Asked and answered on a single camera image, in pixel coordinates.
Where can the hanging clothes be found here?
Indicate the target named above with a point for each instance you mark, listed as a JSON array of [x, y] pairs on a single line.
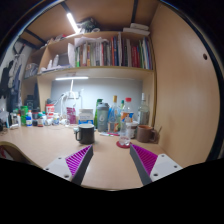
[[10, 80]]

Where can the white light bar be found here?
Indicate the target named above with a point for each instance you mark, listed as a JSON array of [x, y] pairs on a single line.
[[72, 22], [71, 78]]

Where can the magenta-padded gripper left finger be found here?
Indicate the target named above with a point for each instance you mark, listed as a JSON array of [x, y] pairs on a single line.
[[60, 168]]

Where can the black mug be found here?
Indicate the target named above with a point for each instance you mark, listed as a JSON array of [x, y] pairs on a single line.
[[86, 135]]

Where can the green container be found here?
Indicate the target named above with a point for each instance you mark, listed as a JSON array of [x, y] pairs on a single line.
[[24, 113]]

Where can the pink package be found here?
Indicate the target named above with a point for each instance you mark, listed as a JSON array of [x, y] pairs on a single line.
[[71, 116]]

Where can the clear glass white-capped bottle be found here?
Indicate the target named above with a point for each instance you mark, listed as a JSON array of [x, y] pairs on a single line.
[[144, 115]]

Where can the metal spoon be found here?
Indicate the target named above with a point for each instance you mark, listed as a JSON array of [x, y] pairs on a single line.
[[158, 130]]

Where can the gold-capped blue-label bottle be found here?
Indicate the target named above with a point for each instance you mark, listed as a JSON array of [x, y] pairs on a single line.
[[114, 120]]

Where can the grey shaker bottle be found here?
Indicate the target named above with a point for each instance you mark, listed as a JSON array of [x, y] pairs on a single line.
[[102, 118]]

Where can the red-lidded white jar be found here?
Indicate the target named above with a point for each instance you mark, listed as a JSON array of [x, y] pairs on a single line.
[[50, 110]]

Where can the white desk lamp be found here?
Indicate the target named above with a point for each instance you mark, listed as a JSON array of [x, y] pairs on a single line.
[[71, 96]]

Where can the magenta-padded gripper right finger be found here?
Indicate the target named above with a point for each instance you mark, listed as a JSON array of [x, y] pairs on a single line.
[[163, 166]]

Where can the brown cup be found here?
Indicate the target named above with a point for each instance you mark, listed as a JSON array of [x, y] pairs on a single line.
[[144, 134]]

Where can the white and blue carton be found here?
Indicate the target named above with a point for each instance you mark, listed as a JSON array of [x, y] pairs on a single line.
[[86, 117]]

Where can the clear red-capped drink bottle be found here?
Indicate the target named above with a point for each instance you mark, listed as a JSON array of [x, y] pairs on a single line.
[[126, 120]]

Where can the flat round red coaster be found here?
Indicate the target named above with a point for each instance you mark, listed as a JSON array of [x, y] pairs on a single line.
[[118, 144]]

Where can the green glass bottle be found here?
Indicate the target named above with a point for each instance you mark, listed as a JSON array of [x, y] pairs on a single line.
[[121, 104]]

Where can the white-lidded brown spread jar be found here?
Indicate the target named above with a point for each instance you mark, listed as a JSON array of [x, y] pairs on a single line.
[[134, 130]]

